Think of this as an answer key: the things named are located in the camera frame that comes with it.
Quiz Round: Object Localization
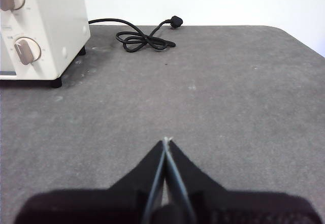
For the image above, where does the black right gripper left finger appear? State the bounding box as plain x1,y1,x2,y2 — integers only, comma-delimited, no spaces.
14,140,168,224

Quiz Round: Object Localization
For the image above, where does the black oven power cable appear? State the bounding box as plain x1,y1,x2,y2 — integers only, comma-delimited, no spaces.
87,15,183,53

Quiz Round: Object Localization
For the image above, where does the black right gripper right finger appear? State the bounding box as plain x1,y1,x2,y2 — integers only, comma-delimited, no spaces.
168,141,323,224

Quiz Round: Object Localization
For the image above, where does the cream toaster oven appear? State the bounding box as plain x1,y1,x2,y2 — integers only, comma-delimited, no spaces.
0,0,91,89

